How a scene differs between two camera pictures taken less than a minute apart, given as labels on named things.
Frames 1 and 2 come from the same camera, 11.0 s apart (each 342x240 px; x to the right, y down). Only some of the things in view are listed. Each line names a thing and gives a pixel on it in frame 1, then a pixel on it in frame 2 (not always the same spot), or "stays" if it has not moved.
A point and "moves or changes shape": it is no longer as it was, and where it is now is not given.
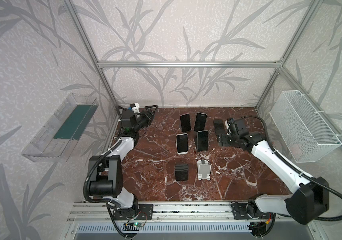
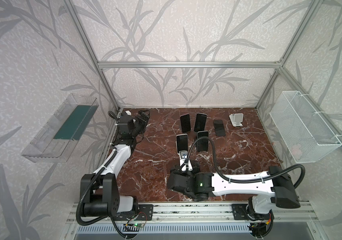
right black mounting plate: x=239 y=212 stays
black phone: x=200 y=121 stays
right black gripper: x=223 y=140 -> x=176 y=174
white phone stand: x=204 y=169 moves or changes shape
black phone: x=219 y=126 stays
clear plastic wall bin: x=56 y=140 stays
